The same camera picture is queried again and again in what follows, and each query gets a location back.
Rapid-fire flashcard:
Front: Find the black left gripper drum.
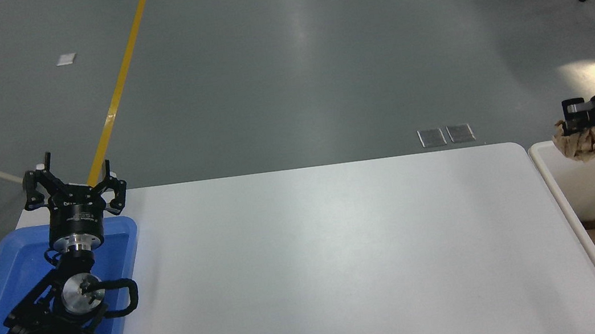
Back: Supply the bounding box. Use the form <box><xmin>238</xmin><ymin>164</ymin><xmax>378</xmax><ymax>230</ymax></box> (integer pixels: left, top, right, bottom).
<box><xmin>44</xmin><ymin>182</ymin><xmax>109</xmax><ymax>241</ymax></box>

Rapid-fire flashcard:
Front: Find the tan paper ball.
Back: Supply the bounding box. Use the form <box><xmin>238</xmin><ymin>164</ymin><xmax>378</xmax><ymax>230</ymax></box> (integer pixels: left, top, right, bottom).
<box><xmin>550</xmin><ymin>115</ymin><xmax>595</xmax><ymax>166</ymax></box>

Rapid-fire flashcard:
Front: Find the yellow floor tape line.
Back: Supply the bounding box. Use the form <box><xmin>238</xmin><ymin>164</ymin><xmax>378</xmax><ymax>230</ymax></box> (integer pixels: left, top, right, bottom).
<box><xmin>63</xmin><ymin>0</ymin><xmax>178</xmax><ymax>188</ymax></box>

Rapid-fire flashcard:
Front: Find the metal floor outlet plate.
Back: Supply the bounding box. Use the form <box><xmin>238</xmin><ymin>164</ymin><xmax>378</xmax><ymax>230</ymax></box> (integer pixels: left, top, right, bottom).
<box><xmin>417</xmin><ymin>127</ymin><xmax>447</xmax><ymax>149</ymax></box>
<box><xmin>446</xmin><ymin>122</ymin><xmax>476</xmax><ymax>144</ymax></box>

